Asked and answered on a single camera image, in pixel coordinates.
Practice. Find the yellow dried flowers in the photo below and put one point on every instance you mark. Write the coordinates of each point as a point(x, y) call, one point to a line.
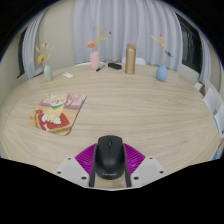
point(40, 59)

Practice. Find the white remote control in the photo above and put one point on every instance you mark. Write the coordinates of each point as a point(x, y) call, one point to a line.
point(68, 75)

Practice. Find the dark window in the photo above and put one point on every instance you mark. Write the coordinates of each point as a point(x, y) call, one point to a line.
point(190, 43)
point(21, 53)

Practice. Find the blue vase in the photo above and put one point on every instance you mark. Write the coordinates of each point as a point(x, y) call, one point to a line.
point(162, 74)

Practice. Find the dark pen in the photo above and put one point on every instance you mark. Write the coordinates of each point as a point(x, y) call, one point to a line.
point(100, 68)

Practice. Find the gold drink bottle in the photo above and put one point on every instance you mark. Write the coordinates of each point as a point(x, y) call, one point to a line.
point(130, 60)

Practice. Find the black box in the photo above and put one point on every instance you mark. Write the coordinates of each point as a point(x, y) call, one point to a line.
point(114, 66)

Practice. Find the beige dried flowers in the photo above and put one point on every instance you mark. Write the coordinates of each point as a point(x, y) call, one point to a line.
point(162, 42)

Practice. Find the green vase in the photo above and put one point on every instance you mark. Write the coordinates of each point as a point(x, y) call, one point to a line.
point(48, 74)

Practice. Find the narrow white curtain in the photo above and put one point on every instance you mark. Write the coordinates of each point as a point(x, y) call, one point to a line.
point(30, 46)
point(206, 60)

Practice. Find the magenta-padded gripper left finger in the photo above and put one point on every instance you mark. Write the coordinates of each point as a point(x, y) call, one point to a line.
point(71, 168)

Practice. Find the black computer mouse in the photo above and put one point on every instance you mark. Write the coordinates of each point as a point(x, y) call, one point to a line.
point(110, 158)

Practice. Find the wide white curtain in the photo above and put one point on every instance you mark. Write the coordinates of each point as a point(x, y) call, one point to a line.
point(130, 26)

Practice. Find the cartoon print mouse pad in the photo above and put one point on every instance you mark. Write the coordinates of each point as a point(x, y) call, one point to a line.
point(56, 113)

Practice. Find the pink vase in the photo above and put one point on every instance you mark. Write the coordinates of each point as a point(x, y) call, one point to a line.
point(95, 60)

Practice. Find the white chair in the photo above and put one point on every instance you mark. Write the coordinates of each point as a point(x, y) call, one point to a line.
point(140, 61)
point(82, 63)

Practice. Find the white and blue chairs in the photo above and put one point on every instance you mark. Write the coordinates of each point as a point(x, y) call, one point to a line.
point(213, 100)

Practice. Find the orange dried flowers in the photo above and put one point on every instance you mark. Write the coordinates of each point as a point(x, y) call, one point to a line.
point(91, 44)

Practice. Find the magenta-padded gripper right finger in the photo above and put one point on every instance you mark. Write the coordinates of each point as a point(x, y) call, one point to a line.
point(148, 168)

